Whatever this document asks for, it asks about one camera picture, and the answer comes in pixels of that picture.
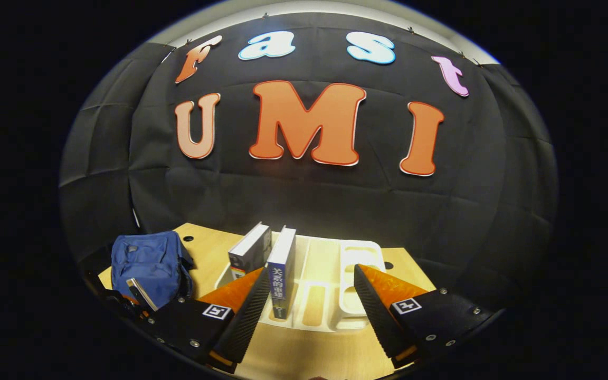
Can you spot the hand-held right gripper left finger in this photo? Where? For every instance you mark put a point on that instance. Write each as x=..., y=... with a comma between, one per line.
x=240, y=322

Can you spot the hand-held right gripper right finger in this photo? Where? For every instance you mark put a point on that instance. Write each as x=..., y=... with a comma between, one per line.
x=375, y=311

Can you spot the blue schoolbag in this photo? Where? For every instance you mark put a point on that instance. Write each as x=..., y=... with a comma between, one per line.
x=148, y=261

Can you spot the white bookshelf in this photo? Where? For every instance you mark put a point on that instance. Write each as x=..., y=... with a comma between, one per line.
x=357, y=274

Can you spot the blue cover book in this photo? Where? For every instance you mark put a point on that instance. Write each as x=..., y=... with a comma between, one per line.
x=282, y=274

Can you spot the white portrait cover book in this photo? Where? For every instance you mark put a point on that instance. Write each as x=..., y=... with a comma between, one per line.
x=248, y=248

